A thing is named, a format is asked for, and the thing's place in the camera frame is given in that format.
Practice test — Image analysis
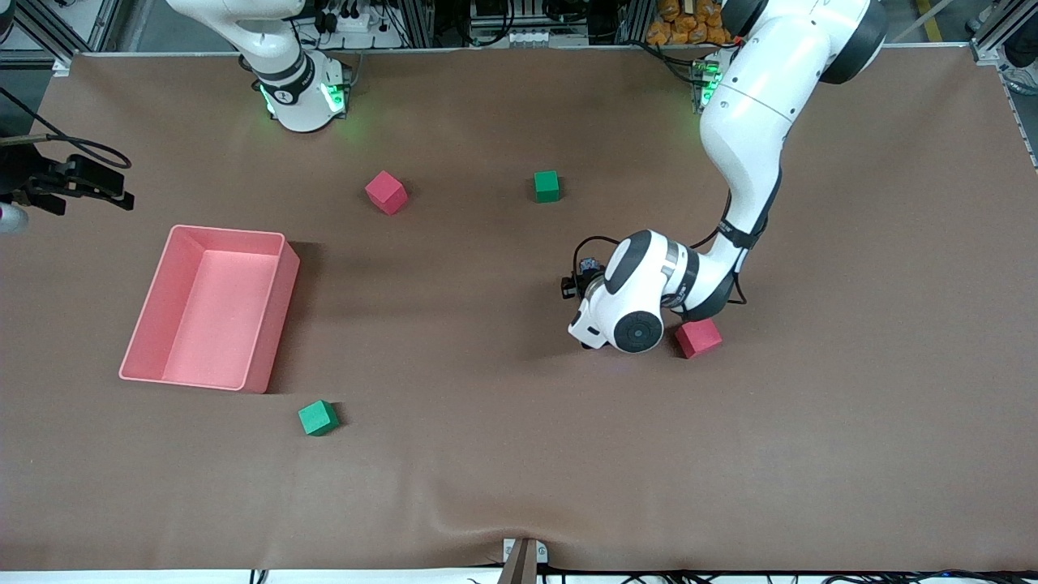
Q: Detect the red foam cube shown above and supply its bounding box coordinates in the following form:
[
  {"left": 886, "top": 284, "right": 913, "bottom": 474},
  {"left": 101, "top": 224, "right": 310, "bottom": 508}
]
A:
[
  {"left": 364, "top": 170, "right": 409, "bottom": 217},
  {"left": 676, "top": 318, "right": 724, "bottom": 360}
]

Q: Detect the pink plastic bin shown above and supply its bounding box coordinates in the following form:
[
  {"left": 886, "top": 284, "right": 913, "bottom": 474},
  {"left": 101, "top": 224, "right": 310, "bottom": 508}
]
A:
[{"left": 118, "top": 224, "right": 301, "bottom": 394}]

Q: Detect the brown table mat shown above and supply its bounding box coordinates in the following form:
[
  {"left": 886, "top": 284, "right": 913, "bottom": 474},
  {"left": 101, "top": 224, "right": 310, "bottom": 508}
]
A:
[{"left": 0, "top": 45, "right": 1038, "bottom": 573}]

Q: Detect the white terminal block row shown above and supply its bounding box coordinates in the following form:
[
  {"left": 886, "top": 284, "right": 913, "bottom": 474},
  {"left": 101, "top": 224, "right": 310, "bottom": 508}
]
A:
[{"left": 469, "top": 29, "right": 590, "bottom": 48}]

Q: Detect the orange packets pile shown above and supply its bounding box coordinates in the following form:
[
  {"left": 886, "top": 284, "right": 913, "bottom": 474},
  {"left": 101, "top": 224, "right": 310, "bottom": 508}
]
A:
[{"left": 646, "top": 0, "right": 735, "bottom": 47}]

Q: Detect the brown mounting bar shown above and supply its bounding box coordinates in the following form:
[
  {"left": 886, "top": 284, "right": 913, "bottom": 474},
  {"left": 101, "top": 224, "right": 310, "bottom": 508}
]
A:
[{"left": 496, "top": 540, "right": 538, "bottom": 584}]

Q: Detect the white power strip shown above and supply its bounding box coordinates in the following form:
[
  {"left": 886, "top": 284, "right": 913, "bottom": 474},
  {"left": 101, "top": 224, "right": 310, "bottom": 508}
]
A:
[{"left": 300, "top": 6, "right": 406, "bottom": 49}]

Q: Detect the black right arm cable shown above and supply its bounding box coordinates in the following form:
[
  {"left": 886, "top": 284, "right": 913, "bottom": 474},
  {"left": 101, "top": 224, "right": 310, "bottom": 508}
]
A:
[{"left": 0, "top": 88, "right": 133, "bottom": 171}]

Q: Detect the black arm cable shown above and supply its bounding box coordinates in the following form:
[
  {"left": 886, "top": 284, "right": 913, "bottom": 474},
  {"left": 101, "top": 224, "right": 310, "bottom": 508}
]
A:
[
  {"left": 0, "top": 88, "right": 133, "bottom": 171},
  {"left": 572, "top": 195, "right": 783, "bottom": 305}
]

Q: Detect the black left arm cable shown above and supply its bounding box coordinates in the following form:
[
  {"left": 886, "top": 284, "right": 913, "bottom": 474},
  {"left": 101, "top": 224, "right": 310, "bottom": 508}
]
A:
[{"left": 572, "top": 195, "right": 783, "bottom": 305}]

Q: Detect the aluminium frame profile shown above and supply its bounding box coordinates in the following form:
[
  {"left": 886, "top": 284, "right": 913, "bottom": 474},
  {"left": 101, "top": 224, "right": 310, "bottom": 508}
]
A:
[
  {"left": 0, "top": 0, "right": 122, "bottom": 66},
  {"left": 969, "top": 0, "right": 1038, "bottom": 62}
]

